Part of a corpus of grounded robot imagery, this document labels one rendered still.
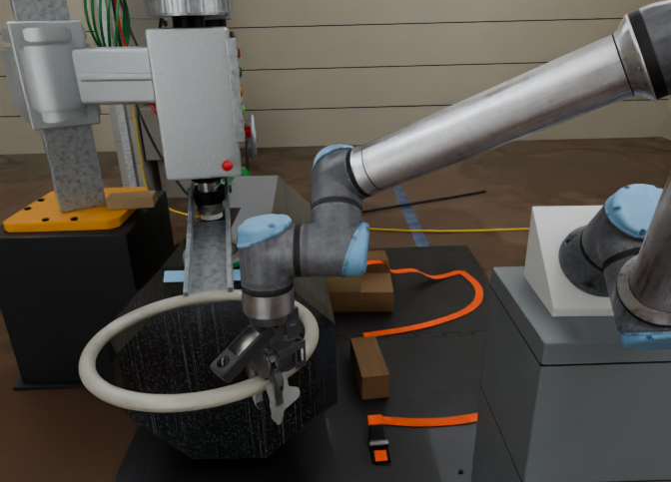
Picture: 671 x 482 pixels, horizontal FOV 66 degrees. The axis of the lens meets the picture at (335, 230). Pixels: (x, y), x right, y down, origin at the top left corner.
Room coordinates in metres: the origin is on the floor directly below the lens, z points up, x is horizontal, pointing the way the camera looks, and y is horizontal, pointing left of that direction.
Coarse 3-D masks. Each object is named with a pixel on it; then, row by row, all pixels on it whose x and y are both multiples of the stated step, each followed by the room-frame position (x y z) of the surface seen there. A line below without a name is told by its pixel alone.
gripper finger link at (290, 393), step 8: (272, 384) 0.75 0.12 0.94; (288, 384) 0.77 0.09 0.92; (272, 392) 0.75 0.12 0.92; (288, 392) 0.77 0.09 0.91; (296, 392) 0.77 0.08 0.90; (272, 400) 0.75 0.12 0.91; (288, 400) 0.76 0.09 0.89; (272, 408) 0.75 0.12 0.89; (280, 408) 0.74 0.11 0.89; (272, 416) 0.75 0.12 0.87; (280, 416) 0.74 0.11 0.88
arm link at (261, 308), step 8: (248, 296) 0.77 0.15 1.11; (280, 296) 0.76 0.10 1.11; (288, 296) 0.78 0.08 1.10; (248, 304) 0.77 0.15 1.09; (256, 304) 0.76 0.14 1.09; (264, 304) 0.76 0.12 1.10; (272, 304) 0.76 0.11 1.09; (280, 304) 0.76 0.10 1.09; (288, 304) 0.77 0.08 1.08; (248, 312) 0.77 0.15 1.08; (256, 312) 0.76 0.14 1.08; (264, 312) 0.76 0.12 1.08; (272, 312) 0.76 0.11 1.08; (280, 312) 0.76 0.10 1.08; (288, 312) 0.77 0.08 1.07
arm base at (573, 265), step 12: (564, 240) 1.21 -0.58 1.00; (576, 240) 1.16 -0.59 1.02; (564, 252) 1.18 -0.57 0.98; (576, 252) 1.14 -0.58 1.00; (564, 264) 1.16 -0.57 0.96; (576, 264) 1.13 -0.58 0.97; (588, 264) 1.10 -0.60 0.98; (576, 276) 1.13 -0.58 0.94; (588, 276) 1.11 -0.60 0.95; (600, 276) 1.09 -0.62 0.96; (588, 288) 1.11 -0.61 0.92; (600, 288) 1.10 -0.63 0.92
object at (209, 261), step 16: (192, 192) 1.59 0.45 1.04; (192, 208) 1.50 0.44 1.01; (192, 224) 1.44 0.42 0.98; (208, 224) 1.49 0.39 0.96; (224, 224) 1.49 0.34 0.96; (192, 240) 1.39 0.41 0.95; (208, 240) 1.42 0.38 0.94; (224, 240) 1.42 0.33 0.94; (192, 256) 1.33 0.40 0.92; (208, 256) 1.34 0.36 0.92; (224, 256) 1.34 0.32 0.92; (192, 272) 1.28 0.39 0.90; (208, 272) 1.28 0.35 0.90; (224, 272) 1.28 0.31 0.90; (192, 288) 1.22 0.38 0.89; (208, 288) 1.22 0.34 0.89; (224, 288) 1.22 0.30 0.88
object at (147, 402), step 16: (160, 304) 1.11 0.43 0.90; (176, 304) 1.13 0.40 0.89; (192, 304) 1.15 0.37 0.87; (128, 320) 1.04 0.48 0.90; (304, 320) 1.00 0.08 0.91; (96, 336) 0.95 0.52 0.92; (112, 336) 0.98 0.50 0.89; (96, 352) 0.90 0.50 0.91; (80, 368) 0.83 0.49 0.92; (96, 384) 0.77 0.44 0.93; (240, 384) 0.75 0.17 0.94; (256, 384) 0.75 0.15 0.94; (112, 400) 0.73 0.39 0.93; (128, 400) 0.72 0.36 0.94; (144, 400) 0.72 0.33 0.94; (160, 400) 0.71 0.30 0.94; (176, 400) 0.71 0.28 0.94; (192, 400) 0.71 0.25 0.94; (208, 400) 0.72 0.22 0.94; (224, 400) 0.72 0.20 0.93
